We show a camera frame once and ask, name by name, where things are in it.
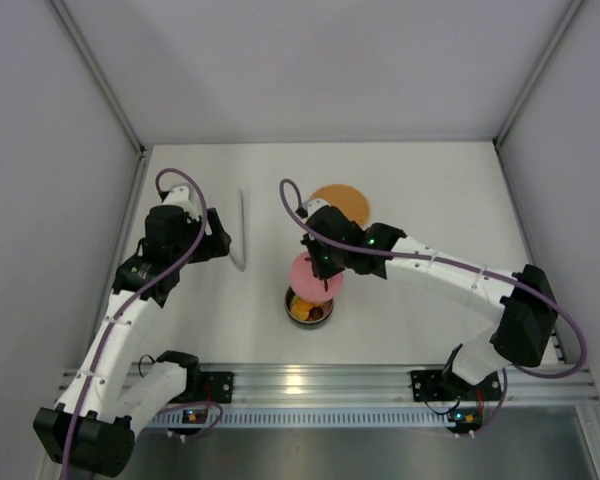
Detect stainless steel tongs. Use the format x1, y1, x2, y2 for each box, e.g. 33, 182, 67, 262
230, 187, 247, 273

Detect pink lunch box lid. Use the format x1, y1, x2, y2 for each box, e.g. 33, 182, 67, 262
289, 253, 344, 303

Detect orange round cookie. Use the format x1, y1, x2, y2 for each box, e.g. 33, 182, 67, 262
296, 299, 314, 311

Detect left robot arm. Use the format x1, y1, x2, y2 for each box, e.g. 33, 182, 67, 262
33, 204, 231, 478

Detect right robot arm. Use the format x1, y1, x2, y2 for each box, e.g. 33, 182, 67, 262
295, 200, 557, 385

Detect round steel lunch box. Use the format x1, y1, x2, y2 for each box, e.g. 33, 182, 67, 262
284, 287, 335, 329

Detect woven bamboo tray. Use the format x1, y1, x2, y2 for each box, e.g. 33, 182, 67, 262
310, 184, 371, 227

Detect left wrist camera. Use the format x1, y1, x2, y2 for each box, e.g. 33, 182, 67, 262
158, 184, 202, 221

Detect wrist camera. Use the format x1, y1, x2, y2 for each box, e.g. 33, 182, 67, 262
158, 184, 202, 221
296, 198, 331, 219

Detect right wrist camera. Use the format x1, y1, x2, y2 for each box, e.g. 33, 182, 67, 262
296, 198, 331, 219

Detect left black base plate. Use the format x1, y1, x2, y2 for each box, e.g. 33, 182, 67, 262
174, 371, 234, 404

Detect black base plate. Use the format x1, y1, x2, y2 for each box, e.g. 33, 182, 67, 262
409, 369, 502, 403
174, 371, 234, 404

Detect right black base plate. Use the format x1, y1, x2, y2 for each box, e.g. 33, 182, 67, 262
409, 369, 502, 403

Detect slotted cable duct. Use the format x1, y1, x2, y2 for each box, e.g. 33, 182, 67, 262
144, 405, 486, 430

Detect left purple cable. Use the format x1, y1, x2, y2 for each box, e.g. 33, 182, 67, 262
62, 168, 225, 476

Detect purple cable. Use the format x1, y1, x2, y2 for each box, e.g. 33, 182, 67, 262
278, 178, 589, 431
62, 168, 225, 476

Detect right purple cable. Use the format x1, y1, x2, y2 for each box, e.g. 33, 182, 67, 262
278, 178, 589, 431

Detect aluminium mounting rail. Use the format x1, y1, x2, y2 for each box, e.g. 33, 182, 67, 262
201, 363, 599, 407

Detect left aluminium frame post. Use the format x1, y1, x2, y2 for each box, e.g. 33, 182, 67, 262
45, 0, 146, 157

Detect aluminium frame post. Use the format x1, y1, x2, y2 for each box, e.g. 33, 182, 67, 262
492, 0, 588, 152
45, 0, 146, 157

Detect right aluminium frame post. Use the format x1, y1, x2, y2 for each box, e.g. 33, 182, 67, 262
492, 0, 588, 152

